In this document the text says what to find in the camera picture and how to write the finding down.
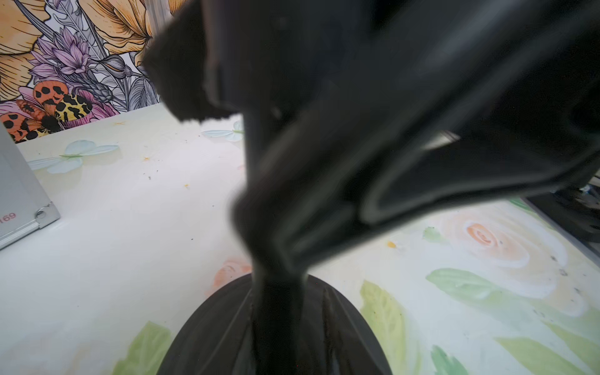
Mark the black microphone clip pole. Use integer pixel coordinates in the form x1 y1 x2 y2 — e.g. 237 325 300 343
142 1 599 368

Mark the black round stand base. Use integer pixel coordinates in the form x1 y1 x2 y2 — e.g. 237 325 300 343
158 274 392 374

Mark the silver aluminium first aid case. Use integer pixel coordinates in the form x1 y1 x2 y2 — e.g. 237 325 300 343
0 131 60 248

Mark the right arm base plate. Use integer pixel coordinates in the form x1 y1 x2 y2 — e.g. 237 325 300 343
524 175 599 244

